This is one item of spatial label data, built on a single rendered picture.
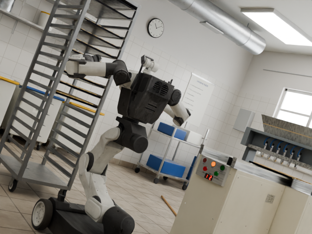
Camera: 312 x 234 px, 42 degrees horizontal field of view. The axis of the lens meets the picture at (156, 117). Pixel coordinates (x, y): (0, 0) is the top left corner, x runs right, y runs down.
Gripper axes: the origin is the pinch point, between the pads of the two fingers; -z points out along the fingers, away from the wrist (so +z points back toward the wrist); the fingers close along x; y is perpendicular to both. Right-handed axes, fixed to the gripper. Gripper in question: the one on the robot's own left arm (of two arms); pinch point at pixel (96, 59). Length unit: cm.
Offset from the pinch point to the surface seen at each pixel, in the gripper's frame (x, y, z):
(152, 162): -162, -165, -322
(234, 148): -72, -211, -486
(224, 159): 64, -99, -23
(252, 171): 86, -106, -5
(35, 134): -65, -40, 16
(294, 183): 103, -135, -47
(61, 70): -36.9, 1.6, -4.2
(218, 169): 69, -96, 10
